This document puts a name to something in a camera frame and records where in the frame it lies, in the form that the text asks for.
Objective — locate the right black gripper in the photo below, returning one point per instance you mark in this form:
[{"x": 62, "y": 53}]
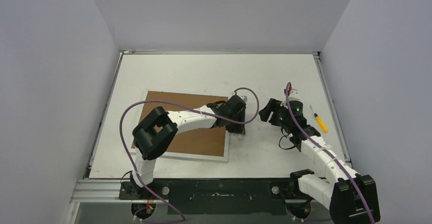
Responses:
[{"x": 270, "y": 109}]

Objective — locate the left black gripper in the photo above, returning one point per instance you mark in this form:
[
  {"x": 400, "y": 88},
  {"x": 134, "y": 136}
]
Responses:
[{"x": 239, "y": 129}]

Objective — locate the white picture frame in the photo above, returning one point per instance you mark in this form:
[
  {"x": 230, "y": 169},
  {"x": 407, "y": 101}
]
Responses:
[{"x": 199, "y": 144}]

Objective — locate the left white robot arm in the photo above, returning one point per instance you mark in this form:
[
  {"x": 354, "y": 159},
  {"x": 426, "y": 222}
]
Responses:
[{"x": 154, "y": 134}]

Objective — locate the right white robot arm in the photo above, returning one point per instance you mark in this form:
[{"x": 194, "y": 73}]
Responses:
[{"x": 349, "y": 196}]

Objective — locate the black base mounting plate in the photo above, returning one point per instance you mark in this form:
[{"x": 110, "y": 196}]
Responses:
[{"x": 230, "y": 195}]

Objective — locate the yellow handled screwdriver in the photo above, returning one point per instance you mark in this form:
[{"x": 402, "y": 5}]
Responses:
[{"x": 319, "y": 121}]

